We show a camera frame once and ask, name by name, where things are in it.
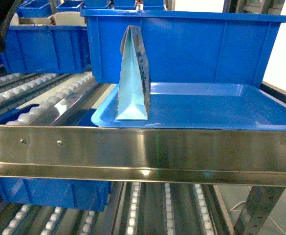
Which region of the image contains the white roller track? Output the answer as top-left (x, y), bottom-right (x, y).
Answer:
top-left (6, 71), bottom-right (92, 126)

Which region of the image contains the blue plastic tray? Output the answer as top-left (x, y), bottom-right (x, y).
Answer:
top-left (91, 83), bottom-right (286, 131)

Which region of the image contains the large blue bin behind tray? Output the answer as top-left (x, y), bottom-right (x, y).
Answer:
top-left (81, 8), bottom-right (286, 87)

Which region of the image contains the blue bin lower shelf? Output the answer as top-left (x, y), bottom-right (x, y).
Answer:
top-left (0, 177), bottom-right (111, 212)

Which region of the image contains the steel shelf front rail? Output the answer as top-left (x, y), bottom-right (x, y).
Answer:
top-left (0, 125), bottom-right (286, 187)

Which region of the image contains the blue bin upper left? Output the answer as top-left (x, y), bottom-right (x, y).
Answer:
top-left (1, 25), bottom-right (91, 74)

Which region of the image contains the flower gift bag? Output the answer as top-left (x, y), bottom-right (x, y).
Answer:
top-left (116, 25), bottom-right (151, 120)

